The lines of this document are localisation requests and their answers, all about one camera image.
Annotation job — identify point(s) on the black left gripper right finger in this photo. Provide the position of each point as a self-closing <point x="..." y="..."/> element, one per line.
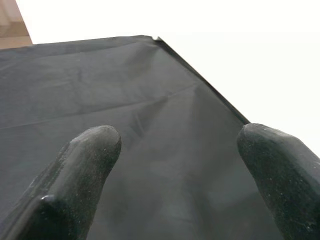
<point x="287" y="180"/>

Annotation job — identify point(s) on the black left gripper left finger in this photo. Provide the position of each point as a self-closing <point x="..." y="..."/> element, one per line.
<point x="70" y="190"/>

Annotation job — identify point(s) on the black table cloth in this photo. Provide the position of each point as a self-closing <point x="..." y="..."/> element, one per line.
<point x="150" y="112"/>

